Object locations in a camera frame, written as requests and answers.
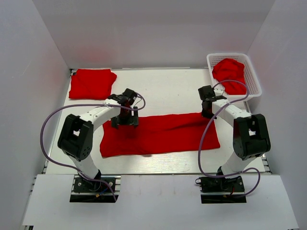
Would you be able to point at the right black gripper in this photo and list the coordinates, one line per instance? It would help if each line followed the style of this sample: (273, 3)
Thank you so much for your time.
(206, 115)

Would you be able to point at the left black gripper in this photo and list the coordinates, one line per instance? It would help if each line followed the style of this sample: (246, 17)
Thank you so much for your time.
(132, 120)

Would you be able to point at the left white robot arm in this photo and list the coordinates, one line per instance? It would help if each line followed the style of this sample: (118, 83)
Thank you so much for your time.
(76, 137)

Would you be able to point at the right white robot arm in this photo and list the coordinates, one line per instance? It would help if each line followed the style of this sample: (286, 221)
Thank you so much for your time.
(250, 133)

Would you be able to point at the white plastic basket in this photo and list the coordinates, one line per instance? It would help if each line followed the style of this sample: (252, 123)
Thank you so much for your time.
(250, 76)

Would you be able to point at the red t shirt in basket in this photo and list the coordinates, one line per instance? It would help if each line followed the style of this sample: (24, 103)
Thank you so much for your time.
(229, 71)

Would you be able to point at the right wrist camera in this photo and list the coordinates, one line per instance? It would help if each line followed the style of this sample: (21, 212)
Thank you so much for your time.
(218, 92)

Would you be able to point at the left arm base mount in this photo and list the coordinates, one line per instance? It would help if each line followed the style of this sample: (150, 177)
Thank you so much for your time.
(94, 192)

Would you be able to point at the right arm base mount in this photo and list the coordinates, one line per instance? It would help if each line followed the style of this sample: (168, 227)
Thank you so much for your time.
(221, 190)

